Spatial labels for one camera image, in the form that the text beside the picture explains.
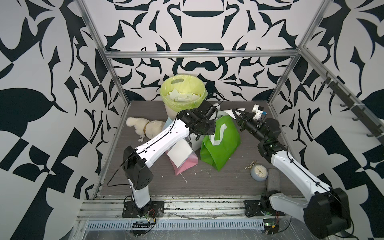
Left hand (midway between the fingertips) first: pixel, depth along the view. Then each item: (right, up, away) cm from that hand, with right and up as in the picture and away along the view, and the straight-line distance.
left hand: (210, 126), depth 78 cm
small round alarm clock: (+26, -25, +4) cm, 37 cm away
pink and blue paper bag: (-11, -21, +9) cm, 25 cm away
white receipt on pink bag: (-16, -13, -1) cm, 20 cm away
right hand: (+9, +9, -7) cm, 15 cm away
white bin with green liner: (-17, +21, +27) cm, 38 cm away
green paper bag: (+4, -12, +1) cm, 12 cm away
